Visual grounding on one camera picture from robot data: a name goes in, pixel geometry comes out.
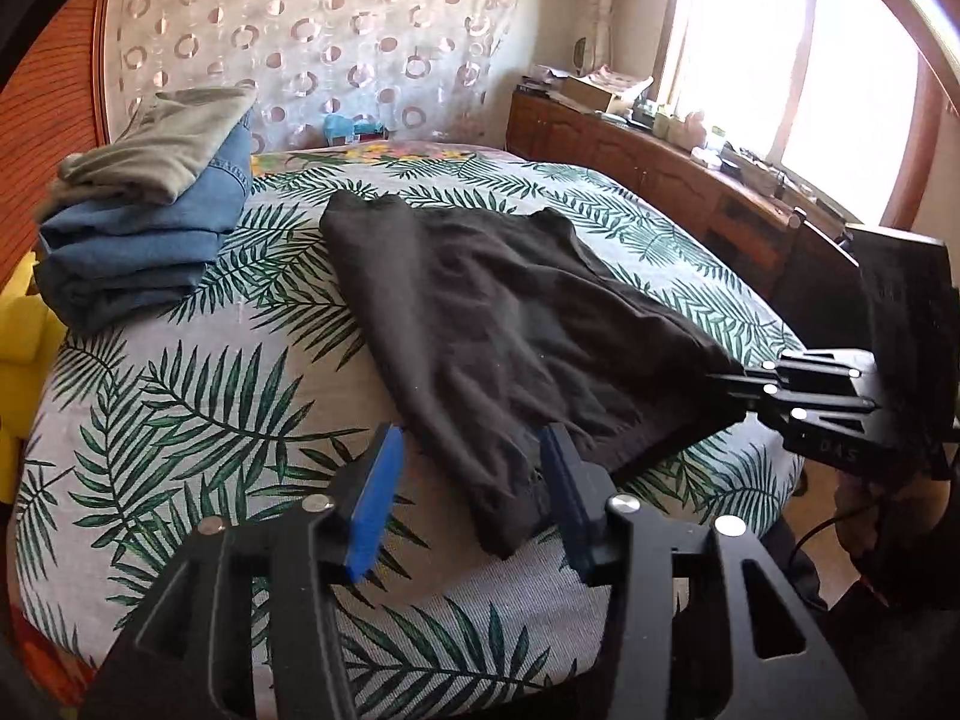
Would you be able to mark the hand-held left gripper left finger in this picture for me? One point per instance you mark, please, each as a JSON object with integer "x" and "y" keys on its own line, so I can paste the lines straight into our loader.
{"x": 373, "y": 502}

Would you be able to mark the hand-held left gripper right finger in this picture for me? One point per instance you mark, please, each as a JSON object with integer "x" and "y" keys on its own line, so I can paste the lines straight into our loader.
{"x": 564, "y": 499}

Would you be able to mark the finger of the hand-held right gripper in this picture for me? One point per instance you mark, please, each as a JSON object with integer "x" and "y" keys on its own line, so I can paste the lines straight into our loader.
{"x": 810, "y": 373}
{"x": 806, "y": 403}

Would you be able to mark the black pants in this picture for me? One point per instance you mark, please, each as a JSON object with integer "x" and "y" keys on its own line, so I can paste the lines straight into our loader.
{"x": 487, "y": 330}

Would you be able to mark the folded grey-green pants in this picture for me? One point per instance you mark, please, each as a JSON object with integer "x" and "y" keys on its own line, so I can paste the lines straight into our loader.
{"x": 165, "y": 142}

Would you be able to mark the person's right hand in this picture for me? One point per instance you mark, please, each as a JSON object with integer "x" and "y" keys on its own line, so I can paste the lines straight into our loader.
{"x": 851, "y": 517}

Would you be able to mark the leaf-print bed sheet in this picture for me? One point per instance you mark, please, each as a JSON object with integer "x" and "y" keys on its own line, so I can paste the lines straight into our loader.
{"x": 225, "y": 397}

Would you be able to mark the long wooden cabinet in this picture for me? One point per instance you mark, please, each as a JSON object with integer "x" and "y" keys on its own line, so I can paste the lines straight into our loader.
{"x": 637, "y": 165}

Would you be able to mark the window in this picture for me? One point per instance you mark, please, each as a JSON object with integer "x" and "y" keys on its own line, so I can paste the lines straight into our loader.
{"x": 787, "y": 67}

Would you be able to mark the folded blue jeans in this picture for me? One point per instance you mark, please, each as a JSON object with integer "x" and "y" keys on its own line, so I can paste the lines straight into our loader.
{"x": 135, "y": 255}

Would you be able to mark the floral blanket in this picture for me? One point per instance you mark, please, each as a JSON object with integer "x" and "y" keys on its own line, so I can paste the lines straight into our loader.
{"x": 375, "y": 154}

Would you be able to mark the open cardboard box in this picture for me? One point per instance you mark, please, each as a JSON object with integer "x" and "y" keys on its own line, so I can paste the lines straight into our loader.
{"x": 596, "y": 94}

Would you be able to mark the red underblanket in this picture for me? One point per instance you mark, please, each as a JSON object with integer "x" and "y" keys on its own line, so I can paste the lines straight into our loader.
{"x": 52, "y": 660}

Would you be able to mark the blue plastic item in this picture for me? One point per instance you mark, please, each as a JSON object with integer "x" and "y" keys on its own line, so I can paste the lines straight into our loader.
{"x": 349, "y": 129}

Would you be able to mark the patterned window curtain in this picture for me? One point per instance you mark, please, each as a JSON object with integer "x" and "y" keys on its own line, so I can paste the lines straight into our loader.
{"x": 606, "y": 7}

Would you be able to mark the circle-patterned sheer curtain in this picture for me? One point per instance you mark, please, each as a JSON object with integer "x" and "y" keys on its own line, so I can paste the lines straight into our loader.
{"x": 315, "y": 37}

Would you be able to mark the wooden louvered wardrobe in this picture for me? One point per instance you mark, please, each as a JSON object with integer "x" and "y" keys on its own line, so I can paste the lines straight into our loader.
{"x": 52, "y": 105}

